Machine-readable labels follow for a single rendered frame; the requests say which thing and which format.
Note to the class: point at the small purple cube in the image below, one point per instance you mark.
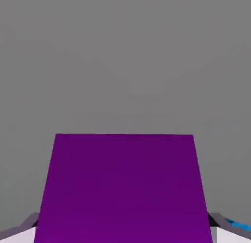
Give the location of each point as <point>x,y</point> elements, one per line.
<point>123,188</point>

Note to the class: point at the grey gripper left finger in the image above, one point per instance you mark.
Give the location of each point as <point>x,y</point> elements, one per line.
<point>17,236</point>

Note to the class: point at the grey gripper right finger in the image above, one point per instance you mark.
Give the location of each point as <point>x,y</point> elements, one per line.
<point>231,237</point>

